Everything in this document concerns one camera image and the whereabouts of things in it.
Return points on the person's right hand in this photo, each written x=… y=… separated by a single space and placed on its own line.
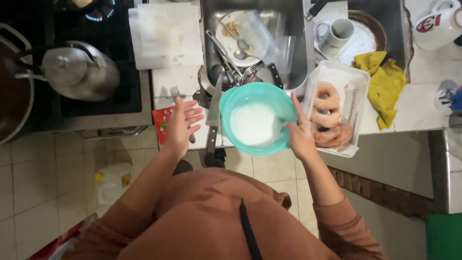
x=302 y=139

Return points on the person's left hand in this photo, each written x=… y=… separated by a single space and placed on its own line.
x=178 y=130

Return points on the teal plastic bowl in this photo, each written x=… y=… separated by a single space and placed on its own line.
x=258 y=97

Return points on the red printed packet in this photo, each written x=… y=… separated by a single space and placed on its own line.
x=160 y=121

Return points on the glazed doughnut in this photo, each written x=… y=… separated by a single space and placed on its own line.
x=344 y=133
x=325 y=118
x=323 y=134
x=326 y=90

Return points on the silver fork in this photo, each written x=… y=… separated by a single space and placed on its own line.
x=175 y=92

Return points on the person's black shoe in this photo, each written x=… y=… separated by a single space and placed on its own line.
x=182 y=167
x=219 y=159

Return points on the large kitchen knife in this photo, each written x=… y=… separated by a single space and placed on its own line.
x=214 y=104

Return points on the white glaze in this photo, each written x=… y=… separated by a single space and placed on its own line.
x=254 y=124

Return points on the black gas stove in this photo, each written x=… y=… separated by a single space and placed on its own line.
x=119 y=94

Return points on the dark metal ladle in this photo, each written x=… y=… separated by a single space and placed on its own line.
x=218 y=72

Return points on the white plastic tub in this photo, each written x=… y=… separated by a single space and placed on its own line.
x=355 y=83

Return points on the fork in sink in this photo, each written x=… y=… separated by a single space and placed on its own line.
x=249 y=72

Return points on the white jug with yellow cap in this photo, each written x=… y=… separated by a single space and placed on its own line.
x=112 y=184

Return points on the metal tongs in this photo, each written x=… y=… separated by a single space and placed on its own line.
x=222 y=50

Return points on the white paper towel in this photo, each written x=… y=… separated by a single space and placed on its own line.
x=164 y=36

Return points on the stainless steel sink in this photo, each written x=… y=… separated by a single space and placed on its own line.
x=296 y=43

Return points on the person's brown sweater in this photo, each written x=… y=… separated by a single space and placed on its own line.
x=202 y=224

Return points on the small silver spoon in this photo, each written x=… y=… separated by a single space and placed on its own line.
x=240 y=55

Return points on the yellow cloth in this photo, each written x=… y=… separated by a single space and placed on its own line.
x=384 y=85

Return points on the dirty white plate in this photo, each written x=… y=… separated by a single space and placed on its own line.
x=227 y=41

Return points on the long silver spoon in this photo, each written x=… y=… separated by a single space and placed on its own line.
x=231 y=32

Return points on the clear plastic container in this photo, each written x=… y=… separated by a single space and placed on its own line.
x=258 y=36

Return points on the plain white mug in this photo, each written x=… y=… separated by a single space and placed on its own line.
x=339 y=32

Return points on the silver metal kettle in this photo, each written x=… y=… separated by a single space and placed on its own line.
x=79 y=70

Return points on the round brown-rimmed tray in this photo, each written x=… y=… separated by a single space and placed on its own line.
x=368 y=36

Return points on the white mug with blue print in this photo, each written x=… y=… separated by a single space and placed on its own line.
x=445 y=101

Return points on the white mug with red print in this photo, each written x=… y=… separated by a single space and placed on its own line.
x=433 y=30

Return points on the red and white bag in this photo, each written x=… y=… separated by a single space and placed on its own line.
x=54 y=245

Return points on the large dark frying pan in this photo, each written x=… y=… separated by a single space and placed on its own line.
x=12 y=94

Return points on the green plastic object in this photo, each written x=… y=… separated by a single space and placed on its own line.
x=444 y=238

